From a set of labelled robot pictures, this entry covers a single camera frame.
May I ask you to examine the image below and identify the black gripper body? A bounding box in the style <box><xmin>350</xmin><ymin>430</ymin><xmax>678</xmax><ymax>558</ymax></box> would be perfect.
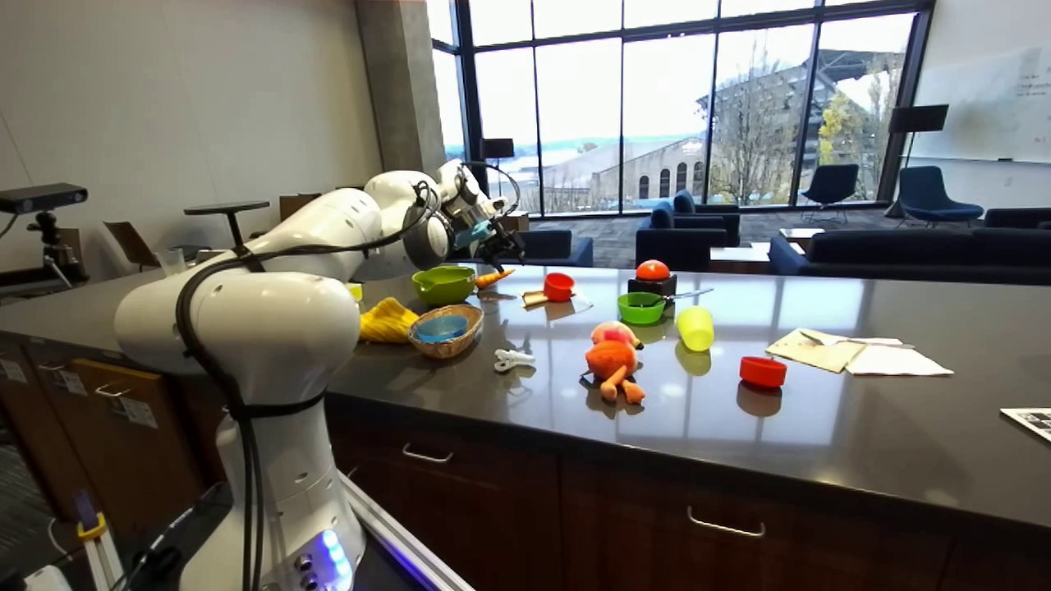
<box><xmin>466</xmin><ymin>207</ymin><xmax>524</xmax><ymax>256</ymax></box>

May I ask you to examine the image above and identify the orange measuring cup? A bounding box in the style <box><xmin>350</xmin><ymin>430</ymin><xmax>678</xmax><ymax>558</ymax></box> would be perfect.
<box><xmin>541</xmin><ymin>268</ymin><xmax>577</xmax><ymax>307</ymax></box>

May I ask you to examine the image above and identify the large lime green bowl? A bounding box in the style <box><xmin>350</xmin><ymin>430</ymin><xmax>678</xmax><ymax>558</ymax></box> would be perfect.
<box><xmin>408</xmin><ymin>264</ymin><xmax>483</xmax><ymax>308</ymax></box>

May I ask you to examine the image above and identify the blue bowl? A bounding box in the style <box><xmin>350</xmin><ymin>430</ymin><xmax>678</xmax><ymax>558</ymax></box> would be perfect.
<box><xmin>415</xmin><ymin>312</ymin><xmax>473</xmax><ymax>349</ymax></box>

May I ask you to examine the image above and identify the wicker basket bowl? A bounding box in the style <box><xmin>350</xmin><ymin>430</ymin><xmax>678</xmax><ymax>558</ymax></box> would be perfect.
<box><xmin>408</xmin><ymin>303</ymin><xmax>490</xmax><ymax>364</ymax></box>

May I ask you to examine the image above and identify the small green bowl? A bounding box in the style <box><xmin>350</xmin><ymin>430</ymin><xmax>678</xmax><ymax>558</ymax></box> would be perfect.
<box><xmin>615</xmin><ymin>288</ymin><xmax>672</xmax><ymax>333</ymax></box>

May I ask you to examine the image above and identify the lime yellow plastic cup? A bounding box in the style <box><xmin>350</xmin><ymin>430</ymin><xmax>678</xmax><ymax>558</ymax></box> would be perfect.
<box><xmin>672</xmin><ymin>307</ymin><xmax>720</xmax><ymax>354</ymax></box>

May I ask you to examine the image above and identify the red plastic cup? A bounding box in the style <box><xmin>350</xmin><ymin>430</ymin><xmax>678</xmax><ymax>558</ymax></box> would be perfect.
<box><xmin>740</xmin><ymin>354</ymin><xmax>790</xmax><ymax>395</ymax></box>

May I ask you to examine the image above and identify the dark sofa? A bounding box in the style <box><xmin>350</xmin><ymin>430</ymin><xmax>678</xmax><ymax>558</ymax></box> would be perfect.
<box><xmin>518</xmin><ymin>222</ymin><xmax>598</xmax><ymax>268</ymax></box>

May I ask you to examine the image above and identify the small white clip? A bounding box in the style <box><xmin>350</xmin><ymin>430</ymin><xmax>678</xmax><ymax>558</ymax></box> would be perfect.
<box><xmin>490</xmin><ymin>346</ymin><xmax>540</xmax><ymax>377</ymax></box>

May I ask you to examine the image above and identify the yellow knitted cloth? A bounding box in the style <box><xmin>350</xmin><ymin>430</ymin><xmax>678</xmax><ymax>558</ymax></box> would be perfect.
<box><xmin>357</xmin><ymin>291</ymin><xmax>423</xmax><ymax>349</ymax></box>

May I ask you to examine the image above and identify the orange plush toy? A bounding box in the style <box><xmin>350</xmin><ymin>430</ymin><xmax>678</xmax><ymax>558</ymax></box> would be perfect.
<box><xmin>577</xmin><ymin>338</ymin><xmax>651</xmax><ymax>410</ymax></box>

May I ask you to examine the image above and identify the red toy tomato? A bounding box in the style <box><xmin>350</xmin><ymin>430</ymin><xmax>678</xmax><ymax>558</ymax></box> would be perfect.
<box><xmin>635</xmin><ymin>256</ymin><xmax>672</xmax><ymax>288</ymax></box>

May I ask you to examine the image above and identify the navy armchair blue cushion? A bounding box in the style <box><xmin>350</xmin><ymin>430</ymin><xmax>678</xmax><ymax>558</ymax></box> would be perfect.
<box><xmin>635</xmin><ymin>194</ymin><xmax>742</xmax><ymax>273</ymax></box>

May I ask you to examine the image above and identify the wooden coffee table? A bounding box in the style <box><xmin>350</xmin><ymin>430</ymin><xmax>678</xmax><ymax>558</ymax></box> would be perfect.
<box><xmin>707</xmin><ymin>239</ymin><xmax>775</xmax><ymax>277</ymax></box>

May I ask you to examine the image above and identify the tall black table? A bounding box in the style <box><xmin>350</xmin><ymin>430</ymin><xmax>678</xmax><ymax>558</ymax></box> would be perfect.
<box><xmin>182</xmin><ymin>199</ymin><xmax>273</xmax><ymax>256</ymax></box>

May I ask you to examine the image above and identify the brown wooden counter cabinet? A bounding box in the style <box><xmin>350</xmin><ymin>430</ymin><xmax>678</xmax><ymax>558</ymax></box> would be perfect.
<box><xmin>0</xmin><ymin>338</ymin><xmax>1051</xmax><ymax>591</ymax></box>

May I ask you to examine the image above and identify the beige paper sheet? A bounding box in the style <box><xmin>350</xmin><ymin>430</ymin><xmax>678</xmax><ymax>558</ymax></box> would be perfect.
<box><xmin>765</xmin><ymin>326</ymin><xmax>868</xmax><ymax>374</ymax></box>

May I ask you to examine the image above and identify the dark swivel chair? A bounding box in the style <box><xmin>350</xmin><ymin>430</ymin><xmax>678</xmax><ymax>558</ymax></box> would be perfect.
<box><xmin>802</xmin><ymin>161</ymin><xmax>863</xmax><ymax>211</ymax></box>

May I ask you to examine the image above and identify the wooden chair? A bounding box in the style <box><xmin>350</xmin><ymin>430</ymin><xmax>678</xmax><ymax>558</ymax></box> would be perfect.
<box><xmin>102</xmin><ymin>191</ymin><xmax>322</xmax><ymax>273</ymax></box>

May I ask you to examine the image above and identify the white paper sheet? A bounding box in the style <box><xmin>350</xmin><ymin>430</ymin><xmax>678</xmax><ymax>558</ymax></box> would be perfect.
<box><xmin>845</xmin><ymin>336</ymin><xmax>958</xmax><ymax>382</ymax></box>

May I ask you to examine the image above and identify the long navy sofa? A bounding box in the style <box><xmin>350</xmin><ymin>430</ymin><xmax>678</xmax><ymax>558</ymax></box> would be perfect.
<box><xmin>767</xmin><ymin>222</ymin><xmax>1051</xmax><ymax>288</ymax></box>

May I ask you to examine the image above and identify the yellow clamp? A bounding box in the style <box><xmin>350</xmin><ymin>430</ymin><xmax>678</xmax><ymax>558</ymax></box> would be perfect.
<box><xmin>73</xmin><ymin>510</ymin><xmax>113</xmax><ymax>546</ymax></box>

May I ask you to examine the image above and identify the black white patterned sheet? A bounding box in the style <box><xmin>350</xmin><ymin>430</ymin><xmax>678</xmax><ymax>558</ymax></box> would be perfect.
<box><xmin>997</xmin><ymin>405</ymin><xmax>1051</xmax><ymax>447</ymax></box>

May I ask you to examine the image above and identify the dark window frame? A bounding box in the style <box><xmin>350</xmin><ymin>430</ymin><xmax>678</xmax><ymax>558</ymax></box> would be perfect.
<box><xmin>423</xmin><ymin>0</ymin><xmax>938</xmax><ymax>218</ymax></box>

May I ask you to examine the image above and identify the aluminium frame rail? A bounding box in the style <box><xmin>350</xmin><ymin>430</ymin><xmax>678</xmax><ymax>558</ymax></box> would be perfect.
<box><xmin>339</xmin><ymin>471</ymin><xmax>477</xmax><ymax>591</ymax></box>

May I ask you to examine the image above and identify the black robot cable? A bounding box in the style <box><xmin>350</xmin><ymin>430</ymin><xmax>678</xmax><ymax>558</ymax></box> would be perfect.
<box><xmin>171</xmin><ymin>161</ymin><xmax>524</xmax><ymax>591</ymax></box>

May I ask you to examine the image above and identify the black camera on tripod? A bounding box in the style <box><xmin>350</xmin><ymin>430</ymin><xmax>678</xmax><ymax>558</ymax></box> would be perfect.
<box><xmin>0</xmin><ymin>181</ymin><xmax>93</xmax><ymax>288</ymax></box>

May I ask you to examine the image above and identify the wall whiteboard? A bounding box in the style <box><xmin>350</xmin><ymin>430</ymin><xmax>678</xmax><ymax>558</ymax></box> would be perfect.
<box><xmin>906</xmin><ymin>44</ymin><xmax>1051</xmax><ymax>164</ymax></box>

